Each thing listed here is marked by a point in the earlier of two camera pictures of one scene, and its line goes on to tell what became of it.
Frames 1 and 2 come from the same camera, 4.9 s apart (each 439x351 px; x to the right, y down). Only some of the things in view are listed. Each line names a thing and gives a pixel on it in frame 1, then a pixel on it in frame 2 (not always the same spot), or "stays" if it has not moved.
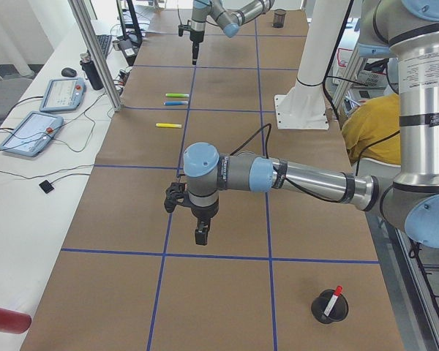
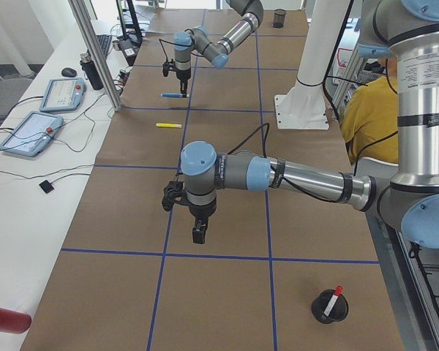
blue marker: (175, 103) -> (173, 95)
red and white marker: (333, 300) stays
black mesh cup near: (320, 303) stays
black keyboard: (104, 41) stays
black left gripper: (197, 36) -> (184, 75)
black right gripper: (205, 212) stays
